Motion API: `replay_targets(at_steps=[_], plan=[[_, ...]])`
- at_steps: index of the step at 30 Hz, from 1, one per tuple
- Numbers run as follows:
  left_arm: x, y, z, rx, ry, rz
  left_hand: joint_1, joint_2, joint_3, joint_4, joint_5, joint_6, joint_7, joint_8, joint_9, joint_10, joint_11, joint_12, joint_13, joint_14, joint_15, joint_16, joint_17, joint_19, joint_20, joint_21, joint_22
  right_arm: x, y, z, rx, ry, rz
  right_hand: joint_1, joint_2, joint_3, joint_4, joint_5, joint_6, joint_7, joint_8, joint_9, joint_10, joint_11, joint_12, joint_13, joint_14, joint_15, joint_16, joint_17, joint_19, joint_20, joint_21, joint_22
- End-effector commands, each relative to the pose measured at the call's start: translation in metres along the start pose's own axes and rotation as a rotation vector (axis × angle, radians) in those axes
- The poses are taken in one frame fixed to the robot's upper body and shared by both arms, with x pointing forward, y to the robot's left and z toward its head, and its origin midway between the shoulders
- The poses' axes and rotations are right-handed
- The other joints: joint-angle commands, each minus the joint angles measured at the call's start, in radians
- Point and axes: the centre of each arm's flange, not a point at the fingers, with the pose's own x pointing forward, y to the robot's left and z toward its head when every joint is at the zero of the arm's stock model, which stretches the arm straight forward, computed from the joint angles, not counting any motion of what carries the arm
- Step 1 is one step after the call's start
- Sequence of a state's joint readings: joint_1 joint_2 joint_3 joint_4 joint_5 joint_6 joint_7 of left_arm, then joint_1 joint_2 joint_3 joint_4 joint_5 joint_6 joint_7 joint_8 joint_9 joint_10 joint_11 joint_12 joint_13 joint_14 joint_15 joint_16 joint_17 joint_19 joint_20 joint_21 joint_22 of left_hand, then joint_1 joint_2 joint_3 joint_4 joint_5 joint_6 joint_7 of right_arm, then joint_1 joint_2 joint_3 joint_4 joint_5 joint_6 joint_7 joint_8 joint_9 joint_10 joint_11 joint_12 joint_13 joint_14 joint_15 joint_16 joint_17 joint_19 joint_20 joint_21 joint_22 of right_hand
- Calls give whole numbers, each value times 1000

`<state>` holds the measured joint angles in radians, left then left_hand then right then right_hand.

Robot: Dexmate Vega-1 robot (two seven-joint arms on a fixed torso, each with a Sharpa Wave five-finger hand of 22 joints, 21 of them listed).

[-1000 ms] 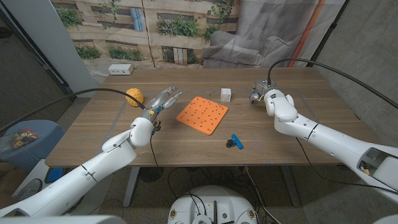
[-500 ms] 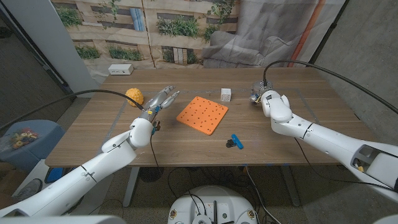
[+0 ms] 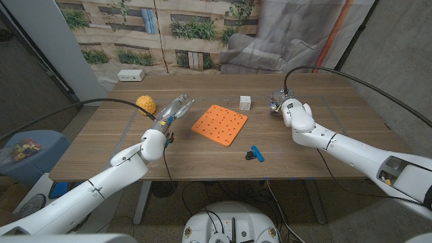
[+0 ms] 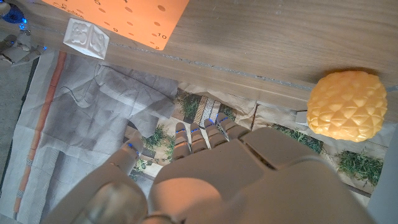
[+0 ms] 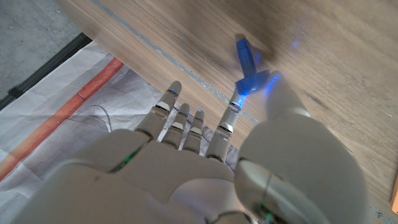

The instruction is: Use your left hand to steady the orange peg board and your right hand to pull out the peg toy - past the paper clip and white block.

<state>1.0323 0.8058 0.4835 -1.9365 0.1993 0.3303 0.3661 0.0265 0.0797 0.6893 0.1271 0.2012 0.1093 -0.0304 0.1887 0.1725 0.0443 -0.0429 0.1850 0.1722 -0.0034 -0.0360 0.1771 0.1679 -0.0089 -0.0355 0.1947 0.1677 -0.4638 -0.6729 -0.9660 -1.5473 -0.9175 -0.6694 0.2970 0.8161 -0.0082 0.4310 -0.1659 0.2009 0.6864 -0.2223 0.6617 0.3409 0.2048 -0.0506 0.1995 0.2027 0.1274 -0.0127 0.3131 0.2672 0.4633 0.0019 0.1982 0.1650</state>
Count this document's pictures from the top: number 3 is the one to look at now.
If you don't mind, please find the white power strip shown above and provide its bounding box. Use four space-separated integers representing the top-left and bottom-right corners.
117 69 146 82

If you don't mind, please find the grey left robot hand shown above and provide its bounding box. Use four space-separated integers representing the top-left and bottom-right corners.
153 93 196 134

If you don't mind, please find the blue pad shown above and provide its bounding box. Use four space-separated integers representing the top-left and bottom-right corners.
49 182 74 200

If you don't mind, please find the bag of colourful toys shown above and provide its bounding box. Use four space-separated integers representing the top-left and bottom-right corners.
0 137 45 166

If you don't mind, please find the blue binder clip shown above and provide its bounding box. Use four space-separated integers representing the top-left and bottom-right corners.
245 145 265 163

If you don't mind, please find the blue-grey stool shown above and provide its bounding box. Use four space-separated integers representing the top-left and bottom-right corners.
0 130 72 186

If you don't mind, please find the grey floor cable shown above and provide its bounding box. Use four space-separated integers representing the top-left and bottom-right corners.
265 180 300 243

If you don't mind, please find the white robot torso edge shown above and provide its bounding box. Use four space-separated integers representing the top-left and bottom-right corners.
0 233 138 243

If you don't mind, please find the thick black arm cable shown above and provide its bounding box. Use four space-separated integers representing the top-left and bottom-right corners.
283 65 432 129
0 97 158 142

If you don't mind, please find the grey table leg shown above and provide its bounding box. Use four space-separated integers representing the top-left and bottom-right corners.
303 178 327 225

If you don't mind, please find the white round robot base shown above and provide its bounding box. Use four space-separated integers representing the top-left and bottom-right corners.
182 201 281 243

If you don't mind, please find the black round floor disc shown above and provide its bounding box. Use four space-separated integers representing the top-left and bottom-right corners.
151 181 179 199

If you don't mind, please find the white table leg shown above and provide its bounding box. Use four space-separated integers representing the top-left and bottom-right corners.
133 181 153 226

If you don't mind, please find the grey shoe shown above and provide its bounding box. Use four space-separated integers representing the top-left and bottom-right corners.
15 194 47 219

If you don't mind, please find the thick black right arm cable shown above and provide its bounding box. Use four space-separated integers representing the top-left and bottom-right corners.
283 65 432 129

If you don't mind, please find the yellow bumpy ball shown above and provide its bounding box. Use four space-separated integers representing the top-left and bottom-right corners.
135 95 157 117

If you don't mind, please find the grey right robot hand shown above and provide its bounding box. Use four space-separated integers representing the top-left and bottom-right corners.
269 88 295 115

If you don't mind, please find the printed fabric backdrop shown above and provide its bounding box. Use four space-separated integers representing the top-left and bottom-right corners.
55 0 377 91

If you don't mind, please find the orange peg board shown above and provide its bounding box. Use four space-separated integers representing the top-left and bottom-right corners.
191 104 248 148

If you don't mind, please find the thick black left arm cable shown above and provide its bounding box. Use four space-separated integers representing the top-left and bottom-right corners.
0 97 158 142

